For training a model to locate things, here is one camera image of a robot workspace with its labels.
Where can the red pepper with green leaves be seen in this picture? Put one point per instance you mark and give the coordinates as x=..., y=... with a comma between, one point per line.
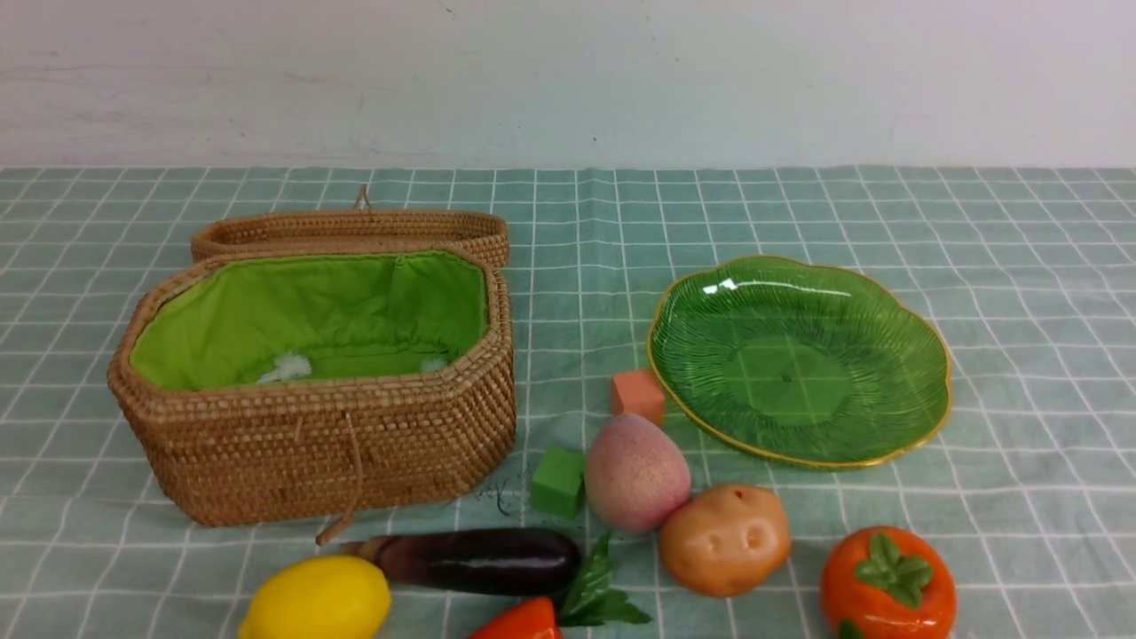
x=590, y=601

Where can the green glass leaf plate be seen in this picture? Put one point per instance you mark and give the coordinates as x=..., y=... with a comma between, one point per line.
x=809, y=365

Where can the woven wicker basket lid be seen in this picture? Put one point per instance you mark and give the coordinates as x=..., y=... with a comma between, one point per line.
x=483, y=235

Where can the yellow lemon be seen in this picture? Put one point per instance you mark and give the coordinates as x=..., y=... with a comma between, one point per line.
x=330, y=596

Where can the brown potato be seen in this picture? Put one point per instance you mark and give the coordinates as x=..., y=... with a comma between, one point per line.
x=727, y=541

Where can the purple eggplant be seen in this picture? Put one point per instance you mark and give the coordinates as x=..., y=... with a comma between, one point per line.
x=494, y=561

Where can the pink peach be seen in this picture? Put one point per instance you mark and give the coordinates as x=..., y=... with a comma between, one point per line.
x=635, y=475

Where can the green foam cube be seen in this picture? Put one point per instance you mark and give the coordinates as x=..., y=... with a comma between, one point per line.
x=557, y=484

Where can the orange persimmon green calyx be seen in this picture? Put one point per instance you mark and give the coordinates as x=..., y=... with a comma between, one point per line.
x=887, y=582

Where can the woven wicker basket green lining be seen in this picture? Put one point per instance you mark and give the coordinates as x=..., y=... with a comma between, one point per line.
x=307, y=382

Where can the orange foam cube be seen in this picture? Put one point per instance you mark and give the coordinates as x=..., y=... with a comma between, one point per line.
x=636, y=391

